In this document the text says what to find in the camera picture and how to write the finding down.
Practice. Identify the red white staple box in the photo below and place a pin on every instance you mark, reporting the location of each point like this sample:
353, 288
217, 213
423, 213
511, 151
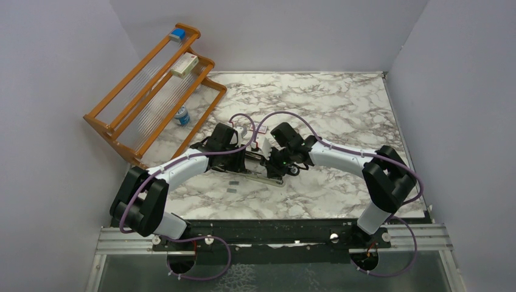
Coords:
262, 129

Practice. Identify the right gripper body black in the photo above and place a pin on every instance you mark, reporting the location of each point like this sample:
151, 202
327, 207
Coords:
279, 161

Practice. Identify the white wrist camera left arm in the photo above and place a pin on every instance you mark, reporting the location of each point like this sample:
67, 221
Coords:
238, 137

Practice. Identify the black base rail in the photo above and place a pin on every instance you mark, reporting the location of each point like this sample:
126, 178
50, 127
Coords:
218, 242

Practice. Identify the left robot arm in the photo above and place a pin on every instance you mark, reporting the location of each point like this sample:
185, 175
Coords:
139, 205

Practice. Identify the blue grey eraser block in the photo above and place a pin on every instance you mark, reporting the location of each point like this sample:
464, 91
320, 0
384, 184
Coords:
177, 35

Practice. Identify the blue white jar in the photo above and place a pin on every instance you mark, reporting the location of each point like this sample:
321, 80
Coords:
182, 117

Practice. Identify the white red box on shelf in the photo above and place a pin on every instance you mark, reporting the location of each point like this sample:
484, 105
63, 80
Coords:
183, 66

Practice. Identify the black stapler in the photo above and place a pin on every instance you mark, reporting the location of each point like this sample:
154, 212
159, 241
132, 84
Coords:
258, 156

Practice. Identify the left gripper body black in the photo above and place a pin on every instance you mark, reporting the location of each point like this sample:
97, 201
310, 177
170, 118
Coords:
232, 162

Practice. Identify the orange wooden shelf rack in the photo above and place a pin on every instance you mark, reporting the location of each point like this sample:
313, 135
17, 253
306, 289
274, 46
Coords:
139, 108

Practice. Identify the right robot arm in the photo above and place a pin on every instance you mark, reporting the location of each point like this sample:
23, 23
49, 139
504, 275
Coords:
387, 179

